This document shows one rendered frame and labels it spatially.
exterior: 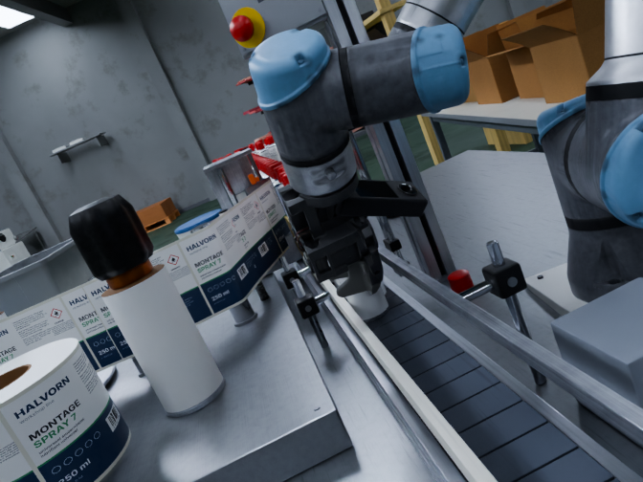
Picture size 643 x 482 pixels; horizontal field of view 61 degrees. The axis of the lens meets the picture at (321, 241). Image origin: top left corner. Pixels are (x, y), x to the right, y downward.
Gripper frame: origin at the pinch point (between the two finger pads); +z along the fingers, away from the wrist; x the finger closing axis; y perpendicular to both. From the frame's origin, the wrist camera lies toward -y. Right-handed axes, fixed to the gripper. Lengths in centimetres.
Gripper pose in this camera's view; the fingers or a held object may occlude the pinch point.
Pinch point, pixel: (373, 284)
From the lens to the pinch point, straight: 74.2
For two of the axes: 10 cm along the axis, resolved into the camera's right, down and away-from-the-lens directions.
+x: 3.6, 6.0, -7.2
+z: 2.4, 6.8, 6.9
